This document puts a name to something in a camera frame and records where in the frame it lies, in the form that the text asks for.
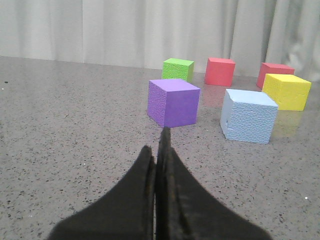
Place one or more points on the yellow foam cube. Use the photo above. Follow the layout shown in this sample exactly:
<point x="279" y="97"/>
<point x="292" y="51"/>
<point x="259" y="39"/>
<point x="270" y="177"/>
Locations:
<point x="290" y="92"/>

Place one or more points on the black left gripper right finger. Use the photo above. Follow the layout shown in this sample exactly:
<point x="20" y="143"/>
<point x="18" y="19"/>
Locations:
<point x="187" y="211"/>

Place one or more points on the red foam cube far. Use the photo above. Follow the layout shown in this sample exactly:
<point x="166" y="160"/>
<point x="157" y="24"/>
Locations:
<point x="272" y="68"/>

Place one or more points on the green foam cube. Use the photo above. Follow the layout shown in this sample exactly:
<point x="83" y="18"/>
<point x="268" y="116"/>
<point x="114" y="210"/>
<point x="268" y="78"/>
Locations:
<point x="174" y="68"/>

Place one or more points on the red foam cube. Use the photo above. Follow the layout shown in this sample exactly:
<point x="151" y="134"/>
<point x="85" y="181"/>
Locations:
<point x="272" y="68"/>
<point x="219" y="71"/>

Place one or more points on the purple foam cube left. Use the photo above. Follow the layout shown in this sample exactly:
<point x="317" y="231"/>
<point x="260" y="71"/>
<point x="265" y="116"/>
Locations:
<point x="173" y="102"/>

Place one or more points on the grey curtain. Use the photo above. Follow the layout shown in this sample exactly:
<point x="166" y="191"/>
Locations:
<point x="144" y="33"/>

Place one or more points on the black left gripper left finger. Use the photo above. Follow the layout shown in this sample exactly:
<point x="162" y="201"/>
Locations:
<point x="123" y="213"/>

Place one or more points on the textured light blue foam cube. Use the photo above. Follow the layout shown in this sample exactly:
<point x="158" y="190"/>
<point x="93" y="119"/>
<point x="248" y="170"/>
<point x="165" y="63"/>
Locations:
<point x="248" y="116"/>

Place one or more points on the red foam cube near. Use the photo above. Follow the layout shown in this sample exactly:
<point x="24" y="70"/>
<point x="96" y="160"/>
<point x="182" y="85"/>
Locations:
<point x="219" y="71"/>

